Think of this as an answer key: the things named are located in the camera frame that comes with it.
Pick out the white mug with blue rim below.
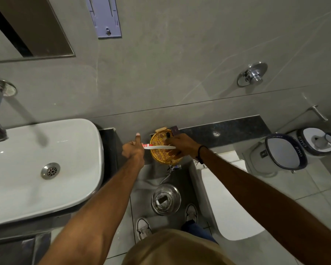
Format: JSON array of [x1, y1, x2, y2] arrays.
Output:
[[296, 127, 331, 164]]

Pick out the person's left white shoe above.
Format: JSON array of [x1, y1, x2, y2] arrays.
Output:
[[136, 218, 153, 241]]

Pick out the white bucket with blue rim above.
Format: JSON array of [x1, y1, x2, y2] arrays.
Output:
[[250, 133, 308, 175]]

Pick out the white sink basin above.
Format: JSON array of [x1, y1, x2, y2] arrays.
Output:
[[0, 119, 104, 227]]

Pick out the black wrist band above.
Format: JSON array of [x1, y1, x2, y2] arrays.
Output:
[[194, 145, 209, 165]]

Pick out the person's right forearm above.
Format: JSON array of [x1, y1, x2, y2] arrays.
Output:
[[200, 147, 331, 265]]

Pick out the person's left forearm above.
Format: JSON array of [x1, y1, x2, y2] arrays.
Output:
[[38, 157, 145, 265]]

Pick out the person's tan shirt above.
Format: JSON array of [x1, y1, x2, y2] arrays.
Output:
[[121, 228, 236, 265]]

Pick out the person's blue jeans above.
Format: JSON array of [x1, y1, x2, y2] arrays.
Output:
[[180, 220, 219, 244]]

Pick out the person's white shoe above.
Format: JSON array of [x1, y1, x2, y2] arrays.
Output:
[[185, 204, 199, 223], [136, 218, 153, 241]]

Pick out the chrome wall handle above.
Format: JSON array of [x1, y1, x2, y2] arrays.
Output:
[[302, 92, 329, 122]]

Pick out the steel trash bin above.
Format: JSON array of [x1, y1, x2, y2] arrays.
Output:
[[151, 184, 181, 216]]

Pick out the steel sink cabinet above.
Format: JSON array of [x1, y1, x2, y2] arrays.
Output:
[[0, 210, 72, 265]]

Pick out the person's right white shoe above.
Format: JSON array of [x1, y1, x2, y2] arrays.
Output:
[[185, 204, 199, 223]]

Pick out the white plastic wall bracket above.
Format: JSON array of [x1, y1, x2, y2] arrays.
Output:
[[85, 0, 122, 39]]

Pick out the chrome flush valve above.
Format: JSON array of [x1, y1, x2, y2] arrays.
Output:
[[237, 62, 268, 88]]

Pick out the chrome sink drain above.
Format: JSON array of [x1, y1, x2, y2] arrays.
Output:
[[41, 162, 61, 180]]

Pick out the round wicker basket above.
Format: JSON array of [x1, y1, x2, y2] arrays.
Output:
[[150, 129, 184, 165]]

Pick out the chrome angle valve with hose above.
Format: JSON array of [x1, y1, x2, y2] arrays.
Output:
[[160, 164, 181, 185]]

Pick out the black granite ledge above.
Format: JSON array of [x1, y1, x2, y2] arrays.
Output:
[[150, 115, 271, 148]]

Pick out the wall mirror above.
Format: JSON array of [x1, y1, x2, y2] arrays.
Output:
[[0, 0, 75, 64]]

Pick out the person's left hand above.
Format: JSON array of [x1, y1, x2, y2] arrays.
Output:
[[122, 132, 146, 161]]

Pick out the white toilet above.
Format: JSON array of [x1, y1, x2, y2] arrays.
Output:
[[200, 151, 266, 241]]

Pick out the person's right hand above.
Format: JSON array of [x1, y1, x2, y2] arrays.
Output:
[[165, 133, 202, 161]]

